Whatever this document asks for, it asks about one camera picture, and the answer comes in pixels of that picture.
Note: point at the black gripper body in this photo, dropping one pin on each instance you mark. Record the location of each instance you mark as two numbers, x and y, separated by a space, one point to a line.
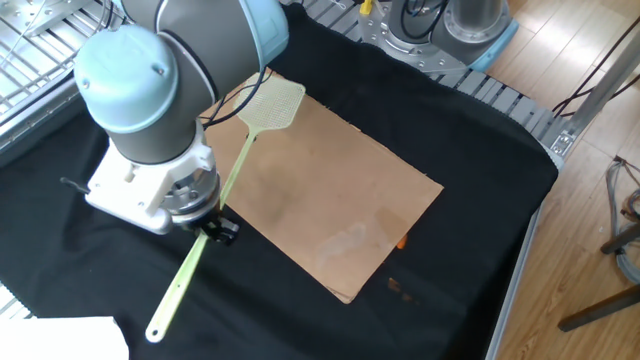
196 226

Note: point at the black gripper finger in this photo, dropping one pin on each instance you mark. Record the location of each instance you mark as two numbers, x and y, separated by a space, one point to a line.
225 232

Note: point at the light green plastic flyswatter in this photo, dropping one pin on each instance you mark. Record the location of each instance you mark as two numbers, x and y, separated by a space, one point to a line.
272 105

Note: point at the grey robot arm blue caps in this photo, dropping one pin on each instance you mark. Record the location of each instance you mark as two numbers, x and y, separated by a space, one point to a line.
150 75

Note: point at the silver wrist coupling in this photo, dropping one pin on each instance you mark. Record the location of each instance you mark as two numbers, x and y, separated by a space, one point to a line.
195 195

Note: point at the brown cardboard sheet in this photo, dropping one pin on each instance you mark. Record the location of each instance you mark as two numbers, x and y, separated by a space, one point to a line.
325 200

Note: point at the small orange item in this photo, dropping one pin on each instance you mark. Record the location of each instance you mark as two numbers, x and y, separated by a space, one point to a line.
402 241

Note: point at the white paper sheet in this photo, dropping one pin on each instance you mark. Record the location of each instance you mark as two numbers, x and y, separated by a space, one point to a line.
60 340

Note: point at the black table cloth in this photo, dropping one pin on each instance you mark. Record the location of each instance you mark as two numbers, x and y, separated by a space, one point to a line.
450 150

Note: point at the yellow plastic clip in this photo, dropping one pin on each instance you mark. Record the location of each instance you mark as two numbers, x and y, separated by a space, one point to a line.
366 6

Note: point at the dark wooden stool leg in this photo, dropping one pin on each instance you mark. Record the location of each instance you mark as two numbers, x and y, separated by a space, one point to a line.
622 239
600 310

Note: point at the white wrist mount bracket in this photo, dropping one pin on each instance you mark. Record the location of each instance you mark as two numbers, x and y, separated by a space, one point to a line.
125 195

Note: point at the white corner bracket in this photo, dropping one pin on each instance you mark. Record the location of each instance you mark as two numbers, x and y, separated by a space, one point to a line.
562 144

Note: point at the silver aluminium post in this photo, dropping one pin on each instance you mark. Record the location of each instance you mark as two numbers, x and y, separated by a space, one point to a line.
602 95

